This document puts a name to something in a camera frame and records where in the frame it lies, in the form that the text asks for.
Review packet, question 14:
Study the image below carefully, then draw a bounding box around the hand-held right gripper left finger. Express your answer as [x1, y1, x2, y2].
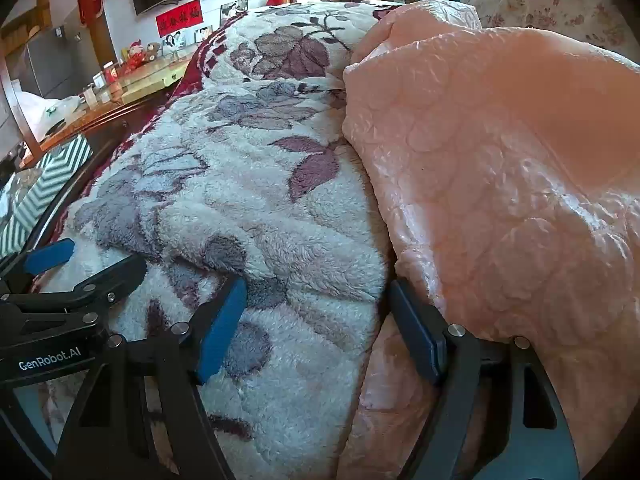
[52, 276, 249, 480]

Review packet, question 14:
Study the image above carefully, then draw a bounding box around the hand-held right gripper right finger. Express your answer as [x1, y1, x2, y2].
[387, 279, 583, 480]

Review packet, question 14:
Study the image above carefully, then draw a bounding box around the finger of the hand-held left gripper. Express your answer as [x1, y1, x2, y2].
[0, 255, 148, 335]
[0, 237, 76, 293]

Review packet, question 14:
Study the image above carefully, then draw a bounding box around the floral fleece blanket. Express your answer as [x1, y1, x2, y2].
[30, 2, 396, 480]

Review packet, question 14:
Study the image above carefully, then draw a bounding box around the white plastic bag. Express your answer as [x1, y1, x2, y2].
[17, 91, 88, 143]

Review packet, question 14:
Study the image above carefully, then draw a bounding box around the pink quilt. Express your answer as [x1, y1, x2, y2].
[340, 2, 640, 480]

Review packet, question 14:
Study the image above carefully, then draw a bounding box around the wooden table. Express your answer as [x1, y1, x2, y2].
[20, 55, 193, 166]

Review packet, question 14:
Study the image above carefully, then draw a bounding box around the grey refrigerator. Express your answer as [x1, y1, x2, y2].
[15, 25, 81, 101]

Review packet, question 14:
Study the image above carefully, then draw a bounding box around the red plush doll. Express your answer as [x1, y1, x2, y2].
[122, 40, 146, 68]

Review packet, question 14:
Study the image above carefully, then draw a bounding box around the wooden post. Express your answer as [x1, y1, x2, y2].
[0, 35, 45, 161]

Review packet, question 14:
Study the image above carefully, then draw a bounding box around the red wall banner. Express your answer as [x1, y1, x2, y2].
[156, 0, 202, 37]

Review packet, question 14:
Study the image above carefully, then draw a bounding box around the large wedding photo frame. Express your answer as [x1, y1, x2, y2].
[220, 0, 249, 23]

